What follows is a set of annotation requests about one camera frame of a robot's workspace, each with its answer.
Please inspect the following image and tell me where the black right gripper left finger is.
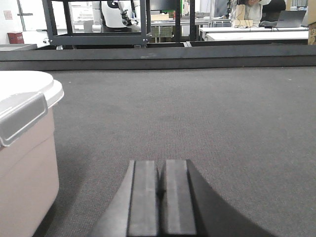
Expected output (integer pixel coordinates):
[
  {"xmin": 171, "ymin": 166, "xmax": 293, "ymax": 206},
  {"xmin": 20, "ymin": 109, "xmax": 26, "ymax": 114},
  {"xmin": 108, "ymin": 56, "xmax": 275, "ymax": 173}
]
[{"xmin": 90, "ymin": 160, "xmax": 159, "ymax": 237}]

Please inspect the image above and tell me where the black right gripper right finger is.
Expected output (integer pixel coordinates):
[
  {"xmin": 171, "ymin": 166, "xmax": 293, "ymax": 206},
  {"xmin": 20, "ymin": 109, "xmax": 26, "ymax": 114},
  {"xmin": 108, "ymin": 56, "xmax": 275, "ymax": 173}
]
[{"xmin": 160, "ymin": 159, "xmax": 273, "ymax": 237}]

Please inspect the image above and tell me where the white plastic storage bin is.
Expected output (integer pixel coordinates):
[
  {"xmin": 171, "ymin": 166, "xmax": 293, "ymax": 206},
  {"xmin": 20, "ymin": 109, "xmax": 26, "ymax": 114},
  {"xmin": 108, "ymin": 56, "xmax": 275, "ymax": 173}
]
[{"xmin": 0, "ymin": 71, "xmax": 64, "ymax": 237}]

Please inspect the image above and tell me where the dark metal shelf cart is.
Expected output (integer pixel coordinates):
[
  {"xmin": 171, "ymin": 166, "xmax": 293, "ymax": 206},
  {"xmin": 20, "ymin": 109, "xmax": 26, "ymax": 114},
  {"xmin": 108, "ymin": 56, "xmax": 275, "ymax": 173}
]
[{"xmin": 42, "ymin": 0, "xmax": 152, "ymax": 47}]

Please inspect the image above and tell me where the seated person in white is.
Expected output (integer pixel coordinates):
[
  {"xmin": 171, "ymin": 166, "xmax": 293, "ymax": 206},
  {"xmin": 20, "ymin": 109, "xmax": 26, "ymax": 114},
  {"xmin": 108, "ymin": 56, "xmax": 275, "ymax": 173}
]
[{"xmin": 231, "ymin": 0, "xmax": 271, "ymax": 27}]

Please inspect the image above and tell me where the white long table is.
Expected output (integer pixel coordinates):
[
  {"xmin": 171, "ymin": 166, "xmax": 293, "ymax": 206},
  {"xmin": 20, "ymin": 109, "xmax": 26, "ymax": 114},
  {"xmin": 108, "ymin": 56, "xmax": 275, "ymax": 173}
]
[{"xmin": 199, "ymin": 27, "xmax": 309, "ymax": 41}]

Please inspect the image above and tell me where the white humanoid robot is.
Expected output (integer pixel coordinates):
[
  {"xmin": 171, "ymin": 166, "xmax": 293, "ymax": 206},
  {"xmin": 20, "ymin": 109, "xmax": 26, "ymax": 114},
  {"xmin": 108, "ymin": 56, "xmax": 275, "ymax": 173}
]
[{"xmin": 92, "ymin": 0, "xmax": 141, "ymax": 33}]

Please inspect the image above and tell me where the red box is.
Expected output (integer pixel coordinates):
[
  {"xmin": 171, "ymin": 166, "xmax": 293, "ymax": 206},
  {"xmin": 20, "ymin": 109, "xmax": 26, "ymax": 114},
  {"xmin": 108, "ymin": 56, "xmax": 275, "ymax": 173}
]
[{"xmin": 7, "ymin": 32, "xmax": 24, "ymax": 44}]

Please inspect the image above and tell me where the black office chair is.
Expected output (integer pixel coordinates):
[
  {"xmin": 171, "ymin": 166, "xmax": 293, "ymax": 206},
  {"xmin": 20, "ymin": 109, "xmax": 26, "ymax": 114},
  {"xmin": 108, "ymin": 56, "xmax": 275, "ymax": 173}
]
[{"xmin": 261, "ymin": 0, "xmax": 286, "ymax": 22}]

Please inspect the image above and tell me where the grey laptop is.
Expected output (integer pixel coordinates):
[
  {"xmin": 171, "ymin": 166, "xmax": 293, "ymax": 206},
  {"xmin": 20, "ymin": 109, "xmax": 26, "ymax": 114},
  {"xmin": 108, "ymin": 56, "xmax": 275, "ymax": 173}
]
[{"xmin": 276, "ymin": 10, "xmax": 306, "ymax": 28}]

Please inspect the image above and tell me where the cardboard box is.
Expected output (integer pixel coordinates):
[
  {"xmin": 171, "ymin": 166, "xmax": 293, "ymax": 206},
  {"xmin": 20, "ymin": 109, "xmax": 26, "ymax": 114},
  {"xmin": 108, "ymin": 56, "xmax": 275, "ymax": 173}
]
[{"xmin": 308, "ymin": 22, "xmax": 316, "ymax": 45}]

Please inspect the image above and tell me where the black platform edge rail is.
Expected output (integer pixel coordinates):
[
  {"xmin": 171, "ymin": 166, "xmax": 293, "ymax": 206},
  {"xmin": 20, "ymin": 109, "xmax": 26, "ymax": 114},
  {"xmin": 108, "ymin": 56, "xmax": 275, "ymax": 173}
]
[{"xmin": 0, "ymin": 44, "xmax": 316, "ymax": 71}]

